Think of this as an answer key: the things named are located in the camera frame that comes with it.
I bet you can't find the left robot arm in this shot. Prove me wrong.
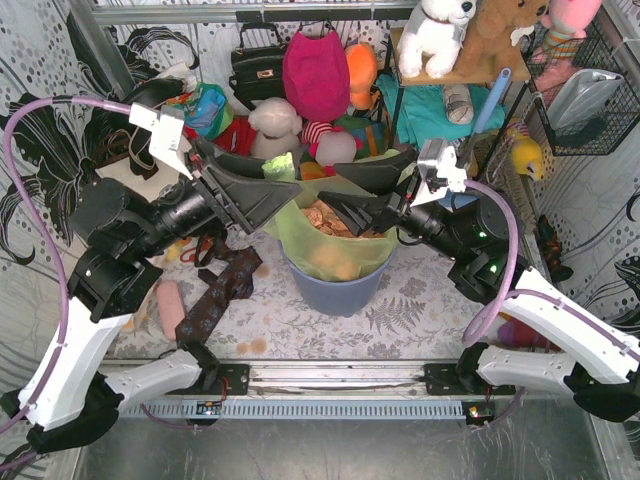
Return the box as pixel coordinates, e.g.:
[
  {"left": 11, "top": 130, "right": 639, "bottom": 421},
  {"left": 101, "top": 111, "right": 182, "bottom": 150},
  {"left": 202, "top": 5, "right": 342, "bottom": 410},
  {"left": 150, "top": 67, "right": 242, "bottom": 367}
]
[{"left": 1, "top": 139, "right": 301, "bottom": 454}]

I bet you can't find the orange plush toy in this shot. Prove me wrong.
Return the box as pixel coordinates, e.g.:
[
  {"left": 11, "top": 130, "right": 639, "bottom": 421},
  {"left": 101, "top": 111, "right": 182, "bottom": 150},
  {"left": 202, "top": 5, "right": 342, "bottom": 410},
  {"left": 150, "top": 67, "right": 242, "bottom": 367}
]
[{"left": 345, "top": 43, "right": 377, "bottom": 110}]

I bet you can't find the magenta fuzzy bag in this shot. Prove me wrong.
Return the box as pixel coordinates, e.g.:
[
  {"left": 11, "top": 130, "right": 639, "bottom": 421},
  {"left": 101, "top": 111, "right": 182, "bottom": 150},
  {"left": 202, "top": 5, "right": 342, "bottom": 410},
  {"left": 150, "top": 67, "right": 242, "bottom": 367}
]
[{"left": 283, "top": 30, "right": 350, "bottom": 122}]

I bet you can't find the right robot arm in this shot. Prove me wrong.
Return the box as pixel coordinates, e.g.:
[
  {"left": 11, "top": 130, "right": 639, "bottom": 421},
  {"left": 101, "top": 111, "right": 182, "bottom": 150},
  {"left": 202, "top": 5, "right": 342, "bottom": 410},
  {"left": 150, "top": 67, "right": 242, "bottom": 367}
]
[{"left": 319, "top": 142, "right": 639, "bottom": 423}]

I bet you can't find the black leather handbag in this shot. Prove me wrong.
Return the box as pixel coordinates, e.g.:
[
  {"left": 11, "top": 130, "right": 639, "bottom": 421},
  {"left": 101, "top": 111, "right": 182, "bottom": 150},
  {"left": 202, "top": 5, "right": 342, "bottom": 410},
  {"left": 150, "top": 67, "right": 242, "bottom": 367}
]
[{"left": 229, "top": 22, "right": 287, "bottom": 111}]

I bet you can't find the green trash bag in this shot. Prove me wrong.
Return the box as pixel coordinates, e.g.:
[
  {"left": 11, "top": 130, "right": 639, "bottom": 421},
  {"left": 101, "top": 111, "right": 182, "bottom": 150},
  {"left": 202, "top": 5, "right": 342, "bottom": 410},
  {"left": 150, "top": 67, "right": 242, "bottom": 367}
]
[{"left": 262, "top": 152, "right": 398, "bottom": 281}]

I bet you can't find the rainbow striped cloth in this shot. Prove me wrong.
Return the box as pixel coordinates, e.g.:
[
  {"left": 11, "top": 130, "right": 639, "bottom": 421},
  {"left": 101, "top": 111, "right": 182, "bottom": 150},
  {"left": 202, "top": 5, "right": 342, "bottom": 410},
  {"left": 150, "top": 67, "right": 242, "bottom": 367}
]
[{"left": 299, "top": 115, "right": 388, "bottom": 181}]

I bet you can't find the pink plush toy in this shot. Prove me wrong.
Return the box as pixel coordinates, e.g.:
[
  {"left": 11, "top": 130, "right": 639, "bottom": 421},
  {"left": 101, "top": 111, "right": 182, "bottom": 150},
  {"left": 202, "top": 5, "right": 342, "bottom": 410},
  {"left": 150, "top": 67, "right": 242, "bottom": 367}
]
[{"left": 531, "top": 0, "right": 602, "bottom": 64}]

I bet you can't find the brown teddy bear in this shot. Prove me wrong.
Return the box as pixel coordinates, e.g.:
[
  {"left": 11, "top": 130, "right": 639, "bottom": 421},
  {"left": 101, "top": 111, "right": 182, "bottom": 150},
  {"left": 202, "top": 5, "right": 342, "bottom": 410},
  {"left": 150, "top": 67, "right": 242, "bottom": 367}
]
[{"left": 454, "top": 0, "right": 549, "bottom": 76}]

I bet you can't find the silver foil pouch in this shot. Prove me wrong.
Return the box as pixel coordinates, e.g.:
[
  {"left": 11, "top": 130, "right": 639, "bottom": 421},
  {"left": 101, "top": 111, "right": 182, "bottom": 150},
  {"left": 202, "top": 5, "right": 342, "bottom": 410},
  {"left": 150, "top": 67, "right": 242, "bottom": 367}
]
[{"left": 547, "top": 69, "right": 624, "bottom": 130}]

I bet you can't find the white plush dog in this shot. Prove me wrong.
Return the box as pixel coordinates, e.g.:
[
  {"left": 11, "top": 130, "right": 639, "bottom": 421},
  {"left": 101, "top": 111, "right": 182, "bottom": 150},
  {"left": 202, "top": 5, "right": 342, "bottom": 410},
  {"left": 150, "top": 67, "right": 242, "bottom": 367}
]
[{"left": 397, "top": 0, "right": 477, "bottom": 79}]

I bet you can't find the brown floral cloth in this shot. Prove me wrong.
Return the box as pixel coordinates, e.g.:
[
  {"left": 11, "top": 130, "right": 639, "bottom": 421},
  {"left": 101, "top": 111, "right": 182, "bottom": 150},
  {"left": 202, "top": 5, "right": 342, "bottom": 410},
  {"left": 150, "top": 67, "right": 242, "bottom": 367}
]
[{"left": 175, "top": 237, "right": 262, "bottom": 347}]

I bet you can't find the blue handled broom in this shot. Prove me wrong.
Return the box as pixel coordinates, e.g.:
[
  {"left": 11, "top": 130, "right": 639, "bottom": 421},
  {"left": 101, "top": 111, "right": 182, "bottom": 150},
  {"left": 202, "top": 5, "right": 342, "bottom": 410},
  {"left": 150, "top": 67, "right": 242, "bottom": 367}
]
[{"left": 454, "top": 67, "right": 513, "bottom": 171}]

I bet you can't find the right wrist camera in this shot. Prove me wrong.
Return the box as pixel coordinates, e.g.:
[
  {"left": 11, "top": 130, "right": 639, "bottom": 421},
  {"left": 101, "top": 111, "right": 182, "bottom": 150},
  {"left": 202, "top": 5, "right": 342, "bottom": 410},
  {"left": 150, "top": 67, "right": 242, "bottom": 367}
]
[{"left": 412, "top": 139, "right": 467, "bottom": 206}]

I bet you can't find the purple cable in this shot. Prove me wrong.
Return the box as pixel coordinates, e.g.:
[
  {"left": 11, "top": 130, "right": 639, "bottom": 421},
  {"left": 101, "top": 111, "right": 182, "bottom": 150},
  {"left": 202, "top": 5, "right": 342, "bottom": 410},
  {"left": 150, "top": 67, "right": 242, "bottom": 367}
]
[
  {"left": 0, "top": 95, "right": 136, "bottom": 466},
  {"left": 461, "top": 179, "right": 640, "bottom": 361}
]

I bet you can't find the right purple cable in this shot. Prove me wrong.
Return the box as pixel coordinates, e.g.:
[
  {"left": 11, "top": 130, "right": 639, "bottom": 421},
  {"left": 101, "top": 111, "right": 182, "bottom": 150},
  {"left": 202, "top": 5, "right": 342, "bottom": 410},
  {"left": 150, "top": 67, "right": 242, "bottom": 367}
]
[{"left": 461, "top": 179, "right": 640, "bottom": 361}]

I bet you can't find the red cloth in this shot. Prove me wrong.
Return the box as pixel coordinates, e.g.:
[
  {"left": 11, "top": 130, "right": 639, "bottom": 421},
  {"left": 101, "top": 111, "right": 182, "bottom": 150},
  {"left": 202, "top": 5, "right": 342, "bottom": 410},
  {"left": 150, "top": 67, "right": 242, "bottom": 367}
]
[{"left": 205, "top": 116, "right": 257, "bottom": 156}]

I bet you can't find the yellow plush duck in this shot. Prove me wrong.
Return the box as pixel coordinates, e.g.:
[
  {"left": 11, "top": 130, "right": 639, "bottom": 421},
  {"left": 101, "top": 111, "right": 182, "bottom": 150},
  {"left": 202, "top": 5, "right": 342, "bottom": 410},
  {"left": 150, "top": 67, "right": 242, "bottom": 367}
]
[{"left": 506, "top": 123, "right": 543, "bottom": 181}]

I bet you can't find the teal folded cloth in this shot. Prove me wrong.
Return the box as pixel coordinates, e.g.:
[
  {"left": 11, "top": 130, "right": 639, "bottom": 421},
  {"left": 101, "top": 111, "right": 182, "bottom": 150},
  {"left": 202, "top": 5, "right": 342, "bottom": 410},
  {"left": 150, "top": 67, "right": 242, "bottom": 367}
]
[{"left": 376, "top": 74, "right": 506, "bottom": 147}]

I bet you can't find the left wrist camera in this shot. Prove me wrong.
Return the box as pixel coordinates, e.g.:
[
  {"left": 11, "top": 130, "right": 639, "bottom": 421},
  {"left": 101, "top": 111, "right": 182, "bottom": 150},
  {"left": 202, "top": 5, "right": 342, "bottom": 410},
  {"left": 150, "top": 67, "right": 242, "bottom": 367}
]
[{"left": 129, "top": 103, "right": 193, "bottom": 180}]

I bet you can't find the purple orange sock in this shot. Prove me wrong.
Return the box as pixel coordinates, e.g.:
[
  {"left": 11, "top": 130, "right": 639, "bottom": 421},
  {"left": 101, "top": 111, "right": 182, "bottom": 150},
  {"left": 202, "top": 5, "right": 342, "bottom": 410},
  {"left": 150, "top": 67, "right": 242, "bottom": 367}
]
[{"left": 498, "top": 320, "right": 560, "bottom": 351}]

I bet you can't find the blue trash bin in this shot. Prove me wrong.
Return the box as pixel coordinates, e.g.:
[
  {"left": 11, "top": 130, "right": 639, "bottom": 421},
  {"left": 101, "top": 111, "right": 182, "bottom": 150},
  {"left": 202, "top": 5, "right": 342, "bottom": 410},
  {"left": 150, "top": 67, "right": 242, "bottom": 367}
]
[{"left": 280, "top": 246, "right": 394, "bottom": 317}]

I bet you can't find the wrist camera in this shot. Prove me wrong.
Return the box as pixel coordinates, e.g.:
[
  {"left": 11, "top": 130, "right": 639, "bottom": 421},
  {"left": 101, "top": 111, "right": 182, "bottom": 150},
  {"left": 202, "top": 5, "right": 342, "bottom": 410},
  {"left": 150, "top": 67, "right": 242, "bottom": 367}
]
[
  {"left": 129, "top": 103, "right": 193, "bottom": 180},
  {"left": 412, "top": 139, "right": 467, "bottom": 206}
]

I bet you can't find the crumpled orange paper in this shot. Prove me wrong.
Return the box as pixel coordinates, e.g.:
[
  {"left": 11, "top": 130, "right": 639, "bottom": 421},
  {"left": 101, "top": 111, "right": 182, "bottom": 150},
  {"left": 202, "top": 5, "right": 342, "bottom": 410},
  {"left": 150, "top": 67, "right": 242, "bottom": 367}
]
[{"left": 301, "top": 200, "right": 360, "bottom": 282}]

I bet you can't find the black wire basket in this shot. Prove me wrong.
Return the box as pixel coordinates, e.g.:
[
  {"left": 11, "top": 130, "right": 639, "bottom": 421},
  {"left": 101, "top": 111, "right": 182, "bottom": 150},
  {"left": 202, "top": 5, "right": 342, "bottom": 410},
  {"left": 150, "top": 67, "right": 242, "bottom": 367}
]
[{"left": 523, "top": 24, "right": 639, "bottom": 157}]

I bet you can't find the pink head plush doll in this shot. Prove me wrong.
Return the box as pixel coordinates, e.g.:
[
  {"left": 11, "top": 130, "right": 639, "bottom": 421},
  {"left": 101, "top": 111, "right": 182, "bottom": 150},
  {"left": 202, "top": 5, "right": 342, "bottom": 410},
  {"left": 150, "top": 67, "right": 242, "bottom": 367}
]
[{"left": 301, "top": 121, "right": 363, "bottom": 175}]

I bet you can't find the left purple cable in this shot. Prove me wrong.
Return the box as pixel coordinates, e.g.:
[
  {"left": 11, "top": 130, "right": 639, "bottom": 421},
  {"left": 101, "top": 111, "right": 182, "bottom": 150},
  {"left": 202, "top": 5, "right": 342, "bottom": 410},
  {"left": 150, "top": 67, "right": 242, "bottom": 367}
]
[{"left": 0, "top": 95, "right": 136, "bottom": 466}]

